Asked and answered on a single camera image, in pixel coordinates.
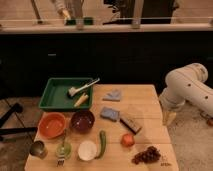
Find yellow banana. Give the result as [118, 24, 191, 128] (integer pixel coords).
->
[74, 94, 89, 107]

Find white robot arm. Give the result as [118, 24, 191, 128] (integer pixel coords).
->
[159, 63, 213, 126]

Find purple bowl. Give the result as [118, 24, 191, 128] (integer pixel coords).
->
[70, 110, 95, 134]

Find orange bowl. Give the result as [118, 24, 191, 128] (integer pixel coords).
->
[38, 112, 66, 139]

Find black whiteboard eraser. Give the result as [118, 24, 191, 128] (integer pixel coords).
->
[120, 115, 142, 134]

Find bunch of dark grapes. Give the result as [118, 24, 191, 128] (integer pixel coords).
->
[132, 146, 161, 164]

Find red tomato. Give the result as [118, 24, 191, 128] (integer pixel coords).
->
[121, 133, 135, 147]

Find folded blue cloth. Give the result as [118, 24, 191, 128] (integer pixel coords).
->
[103, 89, 121, 101]

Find blue sponge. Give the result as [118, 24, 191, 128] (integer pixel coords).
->
[100, 107, 119, 122]

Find green chili pepper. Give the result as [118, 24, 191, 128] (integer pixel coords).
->
[95, 130, 107, 159]

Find green plastic tray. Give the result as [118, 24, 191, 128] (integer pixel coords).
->
[39, 77, 93, 112]

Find small metal cup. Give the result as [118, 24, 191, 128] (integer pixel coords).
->
[30, 141, 48, 159]

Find black tripod legs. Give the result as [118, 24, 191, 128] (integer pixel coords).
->
[0, 101, 37, 141]

